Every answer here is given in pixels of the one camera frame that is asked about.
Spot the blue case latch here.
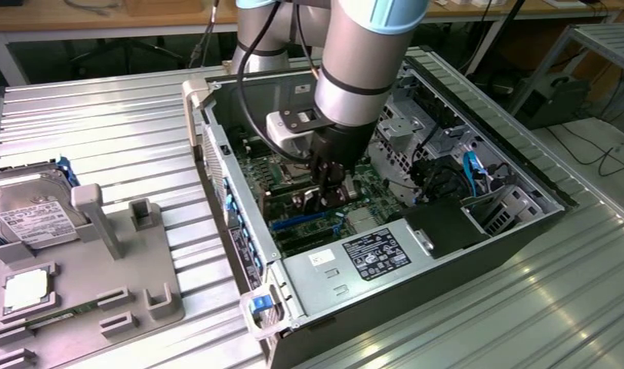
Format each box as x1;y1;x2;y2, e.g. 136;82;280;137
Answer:
245;294;272;312

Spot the grey plastic parts rack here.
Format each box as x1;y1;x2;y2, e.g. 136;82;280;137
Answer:
0;183;185;369

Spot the black floor equipment box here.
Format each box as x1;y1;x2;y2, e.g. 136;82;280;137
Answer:
519;75;592;131

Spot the blue expansion slot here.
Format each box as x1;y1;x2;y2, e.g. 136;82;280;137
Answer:
268;210;329;232

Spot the grey hanging cable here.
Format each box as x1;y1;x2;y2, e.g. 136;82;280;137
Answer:
187;0;221;69

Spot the black plastic air shroud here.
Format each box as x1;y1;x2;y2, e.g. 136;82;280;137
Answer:
387;197;491;261

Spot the blue disk caddy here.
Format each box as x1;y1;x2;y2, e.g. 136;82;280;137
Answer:
0;155;80;189

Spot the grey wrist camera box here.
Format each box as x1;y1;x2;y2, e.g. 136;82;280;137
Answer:
263;108;333;159

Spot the green motherboard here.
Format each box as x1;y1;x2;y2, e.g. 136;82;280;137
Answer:
228;122;411;259

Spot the blue data wire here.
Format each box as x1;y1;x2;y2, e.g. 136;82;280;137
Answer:
462;151;492;201

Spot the silver disk bay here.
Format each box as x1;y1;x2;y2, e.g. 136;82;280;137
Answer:
458;183;552;237

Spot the green RAM stick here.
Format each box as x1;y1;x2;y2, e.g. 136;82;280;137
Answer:
26;301;100;332

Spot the graphics card with black fan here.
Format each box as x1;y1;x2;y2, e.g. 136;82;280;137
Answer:
257;175;361;218

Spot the silver chipset heatsink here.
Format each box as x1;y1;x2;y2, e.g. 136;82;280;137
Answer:
345;210;383;232

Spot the silver CPU chip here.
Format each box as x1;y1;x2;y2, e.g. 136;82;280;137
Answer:
2;270;54;309

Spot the black wire bundle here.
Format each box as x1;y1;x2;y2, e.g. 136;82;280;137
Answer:
407;157;472;204

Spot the CPU socket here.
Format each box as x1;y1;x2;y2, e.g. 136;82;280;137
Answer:
273;160;313;182

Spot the wooden desk with white legs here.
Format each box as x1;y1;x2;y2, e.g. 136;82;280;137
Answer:
0;0;624;88

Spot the grey power supply unit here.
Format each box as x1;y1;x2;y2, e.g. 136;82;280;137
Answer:
279;220;436;321

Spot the silver hard disk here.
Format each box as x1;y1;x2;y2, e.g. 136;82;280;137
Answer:
0;171;82;248

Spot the grey metal drive cage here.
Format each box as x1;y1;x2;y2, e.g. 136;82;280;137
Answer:
372;68;478;194

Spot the open black PC case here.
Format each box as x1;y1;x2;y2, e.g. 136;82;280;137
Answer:
180;46;579;369

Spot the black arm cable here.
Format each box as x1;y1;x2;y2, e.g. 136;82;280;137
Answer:
236;0;316;161

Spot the grey slatted side table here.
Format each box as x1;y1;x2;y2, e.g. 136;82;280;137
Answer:
506;22;624;116

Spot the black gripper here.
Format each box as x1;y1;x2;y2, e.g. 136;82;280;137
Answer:
308;123;379;193

